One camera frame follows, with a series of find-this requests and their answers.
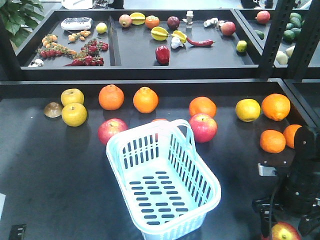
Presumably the red bell pepper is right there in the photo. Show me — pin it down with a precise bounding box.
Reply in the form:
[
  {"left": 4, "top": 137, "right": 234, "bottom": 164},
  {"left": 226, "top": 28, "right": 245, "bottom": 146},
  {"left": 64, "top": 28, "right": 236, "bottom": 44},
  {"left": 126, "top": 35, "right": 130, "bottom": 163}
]
[{"left": 155, "top": 45, "right": 170, "bottom": 65}]

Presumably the orange with navel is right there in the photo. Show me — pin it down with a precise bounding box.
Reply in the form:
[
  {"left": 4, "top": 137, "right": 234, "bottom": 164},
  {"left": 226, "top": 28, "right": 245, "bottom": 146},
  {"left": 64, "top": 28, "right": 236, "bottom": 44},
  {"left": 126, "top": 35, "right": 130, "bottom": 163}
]
[{"left": 261, "top": 93, "right": 291, "bottom": 122}]

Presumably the small orange right pair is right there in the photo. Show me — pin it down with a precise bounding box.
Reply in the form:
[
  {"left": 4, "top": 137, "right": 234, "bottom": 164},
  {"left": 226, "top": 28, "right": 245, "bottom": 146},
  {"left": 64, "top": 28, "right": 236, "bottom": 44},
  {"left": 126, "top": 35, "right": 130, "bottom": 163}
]
[{"left": 259, "top": 129, "right": 286, "bottom": 154}]

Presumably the yellow orange fruit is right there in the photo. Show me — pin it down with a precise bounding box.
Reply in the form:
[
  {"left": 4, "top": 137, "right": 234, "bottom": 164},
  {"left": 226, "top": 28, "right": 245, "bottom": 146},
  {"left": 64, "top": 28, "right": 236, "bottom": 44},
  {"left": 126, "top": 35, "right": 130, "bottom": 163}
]
[{"left": 235, "top": 98, "right": 261, "bottom": 122}]

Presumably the red chili pepper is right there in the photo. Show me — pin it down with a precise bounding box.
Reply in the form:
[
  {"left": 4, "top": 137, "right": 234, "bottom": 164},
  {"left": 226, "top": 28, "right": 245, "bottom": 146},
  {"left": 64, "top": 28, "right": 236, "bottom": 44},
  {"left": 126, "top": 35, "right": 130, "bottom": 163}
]
[{"left": 186, "top": 37, "right": 215, "bottom": 47}]

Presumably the white garlic bulb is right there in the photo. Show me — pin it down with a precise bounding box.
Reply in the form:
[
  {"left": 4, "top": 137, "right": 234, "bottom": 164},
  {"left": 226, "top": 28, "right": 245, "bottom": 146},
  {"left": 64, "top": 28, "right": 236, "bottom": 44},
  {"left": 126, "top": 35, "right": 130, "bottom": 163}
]
[{"left": 170, "top": 36, "right": 185, "bottom": 49}]

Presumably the black wooden produce stand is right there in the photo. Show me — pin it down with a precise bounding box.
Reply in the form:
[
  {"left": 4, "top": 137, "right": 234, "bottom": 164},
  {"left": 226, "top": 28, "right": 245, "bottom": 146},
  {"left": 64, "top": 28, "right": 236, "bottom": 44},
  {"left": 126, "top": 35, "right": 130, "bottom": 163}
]
[{"left": 0, "top": 9, "right": 320, "bottom": 240}]

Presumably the bumpy orange left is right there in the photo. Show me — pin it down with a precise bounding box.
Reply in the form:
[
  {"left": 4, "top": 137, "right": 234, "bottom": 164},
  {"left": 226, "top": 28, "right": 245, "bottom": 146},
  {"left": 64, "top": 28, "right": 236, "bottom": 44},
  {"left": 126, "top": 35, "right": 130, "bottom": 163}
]
[{"left": 98, "top": 84, "right": 125, "bottom": 111}]

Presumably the brown kiwi half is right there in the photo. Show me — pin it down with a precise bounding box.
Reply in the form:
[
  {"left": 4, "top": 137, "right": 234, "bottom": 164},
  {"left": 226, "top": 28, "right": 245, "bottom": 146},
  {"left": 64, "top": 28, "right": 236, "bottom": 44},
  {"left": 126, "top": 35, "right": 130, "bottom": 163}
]
[{"left": 43, "top": 102, "right": 63, "bottom": 118}]

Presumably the green potted plant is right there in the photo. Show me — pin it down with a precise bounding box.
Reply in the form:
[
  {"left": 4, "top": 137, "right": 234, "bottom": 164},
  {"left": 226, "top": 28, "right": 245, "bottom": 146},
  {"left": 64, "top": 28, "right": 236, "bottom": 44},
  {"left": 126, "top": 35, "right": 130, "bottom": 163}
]
[{"left": 0, "top": 0, "right": 44, "bottom": 47}]

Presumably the small orange tangerine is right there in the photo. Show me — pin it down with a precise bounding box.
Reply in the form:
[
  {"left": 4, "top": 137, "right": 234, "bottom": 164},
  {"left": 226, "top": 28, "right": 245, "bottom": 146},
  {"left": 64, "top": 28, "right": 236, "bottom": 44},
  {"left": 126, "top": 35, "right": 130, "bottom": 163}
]
[{"left": 151, "top": 118, "right": 168, "bottom": 122}]

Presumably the orange centre back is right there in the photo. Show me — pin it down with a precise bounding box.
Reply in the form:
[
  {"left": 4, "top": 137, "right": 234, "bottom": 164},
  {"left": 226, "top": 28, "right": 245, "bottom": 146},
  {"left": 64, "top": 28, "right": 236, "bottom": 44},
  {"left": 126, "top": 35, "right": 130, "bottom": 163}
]
[{"left": 189, "top": 96, "right": 217, "bottom": 118}]

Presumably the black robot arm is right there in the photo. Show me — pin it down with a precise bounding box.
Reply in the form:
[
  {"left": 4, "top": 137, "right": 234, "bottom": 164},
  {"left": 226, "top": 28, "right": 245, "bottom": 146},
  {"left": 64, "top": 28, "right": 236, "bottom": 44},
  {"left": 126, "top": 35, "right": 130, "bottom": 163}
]
[{"left": 252, "top": 126, "right": 320, "bottom": 240}]

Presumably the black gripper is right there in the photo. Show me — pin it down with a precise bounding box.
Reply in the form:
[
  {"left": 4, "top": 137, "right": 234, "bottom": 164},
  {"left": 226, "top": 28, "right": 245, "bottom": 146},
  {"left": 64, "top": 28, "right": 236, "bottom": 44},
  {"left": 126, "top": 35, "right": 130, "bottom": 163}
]
[{"left": 252, "top": 197, "right": 320, "bottom": 238}]

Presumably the light blue plastic basket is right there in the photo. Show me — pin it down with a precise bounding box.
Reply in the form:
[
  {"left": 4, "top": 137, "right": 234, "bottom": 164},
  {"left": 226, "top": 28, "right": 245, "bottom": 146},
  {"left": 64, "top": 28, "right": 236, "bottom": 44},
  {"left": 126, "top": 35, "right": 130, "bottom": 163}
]
[{"left": 105, "top": 119, "right": 221, "bottom": 240}]

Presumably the yellow pear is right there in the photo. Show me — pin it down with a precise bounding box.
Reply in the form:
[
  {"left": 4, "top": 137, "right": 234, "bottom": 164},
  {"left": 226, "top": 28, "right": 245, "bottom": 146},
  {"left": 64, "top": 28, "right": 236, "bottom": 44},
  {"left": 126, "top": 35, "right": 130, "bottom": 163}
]
[
  {"left": 61, "top": 103, "right": 87, "bottom": 127},
  {"left": 60, "top": 88, "right": 85, "bottom": 106}
]

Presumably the yellow pear back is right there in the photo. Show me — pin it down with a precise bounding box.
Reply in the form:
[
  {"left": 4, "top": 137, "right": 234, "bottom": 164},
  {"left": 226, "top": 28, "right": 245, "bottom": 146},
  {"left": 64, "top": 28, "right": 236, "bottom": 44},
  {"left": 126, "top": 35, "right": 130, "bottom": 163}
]
[{"left": 60, "top": 88, "right": 85, "bottom": 106}]

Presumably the yellow pear front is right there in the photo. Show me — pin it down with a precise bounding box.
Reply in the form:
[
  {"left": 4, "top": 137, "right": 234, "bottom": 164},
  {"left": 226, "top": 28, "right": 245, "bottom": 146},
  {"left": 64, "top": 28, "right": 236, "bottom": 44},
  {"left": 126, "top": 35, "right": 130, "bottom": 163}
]
[{"left": 61, "top": 103, "right": 87, "bottom": 127}]

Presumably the pink red apple right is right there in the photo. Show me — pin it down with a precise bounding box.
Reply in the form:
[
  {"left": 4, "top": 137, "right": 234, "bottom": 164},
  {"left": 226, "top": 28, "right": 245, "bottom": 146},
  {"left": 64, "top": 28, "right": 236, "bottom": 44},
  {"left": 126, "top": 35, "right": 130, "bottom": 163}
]
[{"left": 189, "top": 113, "right": 218, "bottom": 144}]

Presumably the small orange far right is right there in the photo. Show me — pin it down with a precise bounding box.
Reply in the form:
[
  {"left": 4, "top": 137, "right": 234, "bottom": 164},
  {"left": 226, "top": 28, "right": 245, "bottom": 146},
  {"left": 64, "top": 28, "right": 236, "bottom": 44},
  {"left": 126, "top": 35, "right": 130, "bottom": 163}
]
[{"left": 283, "top": 124, "right": 302, "bottom": 149}]

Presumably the pink red apple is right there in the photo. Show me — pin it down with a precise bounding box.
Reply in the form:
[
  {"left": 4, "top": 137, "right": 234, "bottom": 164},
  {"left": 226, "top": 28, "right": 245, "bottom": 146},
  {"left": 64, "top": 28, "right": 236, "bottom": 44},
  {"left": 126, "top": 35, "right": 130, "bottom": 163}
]
[
  {"left": 97, "top": 118, "right": 129, "bottom": 145},
  {"left": 189, "top": 113, "right": 218, "bottom": 144}
]

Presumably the bumpy orange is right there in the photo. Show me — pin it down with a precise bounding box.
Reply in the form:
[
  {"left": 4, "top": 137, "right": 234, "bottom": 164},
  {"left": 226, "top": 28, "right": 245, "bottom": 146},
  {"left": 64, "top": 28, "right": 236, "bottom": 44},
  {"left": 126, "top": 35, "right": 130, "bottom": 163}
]
[
  {"left": 133, "top": 86, "right": 159, "bottom": 114},
  {"left": 98, "top": 84, "right": 125, "bottom": 111}
]

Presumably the pink red apple left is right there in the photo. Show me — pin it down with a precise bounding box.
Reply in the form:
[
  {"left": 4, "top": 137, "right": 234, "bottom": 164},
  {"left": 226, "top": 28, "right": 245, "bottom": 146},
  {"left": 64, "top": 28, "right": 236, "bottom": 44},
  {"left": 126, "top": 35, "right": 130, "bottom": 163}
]
[{"left": 97, "top": 118, "right": 129, "bottom": 145}]

